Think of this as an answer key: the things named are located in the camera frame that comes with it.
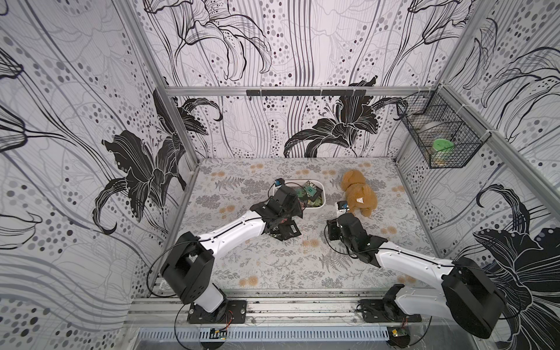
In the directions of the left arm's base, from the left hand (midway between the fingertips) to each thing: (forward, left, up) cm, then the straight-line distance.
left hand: (299, 209), depth 85 cm
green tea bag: (+14, -7, -7) cm, 17 cm away
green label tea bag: (+10, -9, -9) cm, 16 cm away
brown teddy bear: (+8, -25, 0) cm, 26 cm away
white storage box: (-1, +1, +18) cm, 18 cm away
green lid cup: (+15, -53, +19) cm, 58 cm away
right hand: (-2, -13, -5) cm, 14 cm away
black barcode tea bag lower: (-4, +5, -11) cm, 13 cm away
